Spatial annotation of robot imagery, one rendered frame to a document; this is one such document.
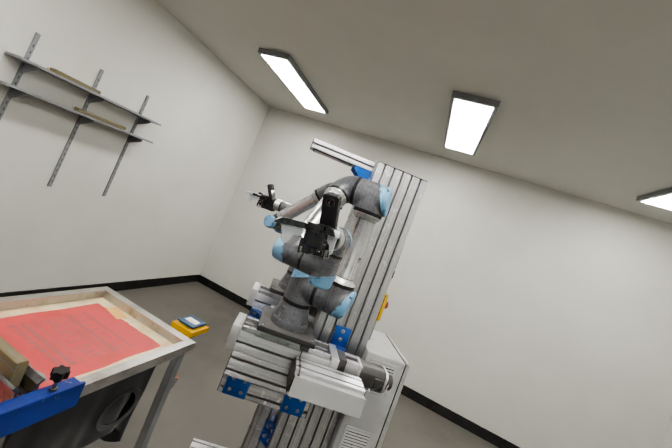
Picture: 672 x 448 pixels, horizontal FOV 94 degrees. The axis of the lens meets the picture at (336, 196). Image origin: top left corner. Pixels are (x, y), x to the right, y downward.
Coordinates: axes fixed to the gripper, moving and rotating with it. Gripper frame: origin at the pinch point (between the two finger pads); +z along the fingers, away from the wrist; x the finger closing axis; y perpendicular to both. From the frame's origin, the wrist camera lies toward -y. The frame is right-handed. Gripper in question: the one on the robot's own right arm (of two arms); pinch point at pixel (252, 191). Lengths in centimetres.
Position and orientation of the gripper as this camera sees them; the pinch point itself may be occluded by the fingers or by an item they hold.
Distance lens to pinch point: 215.4
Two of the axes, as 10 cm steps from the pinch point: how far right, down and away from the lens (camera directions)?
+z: -8.8, -3.2, 3.4
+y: -3.2, 9.5, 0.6
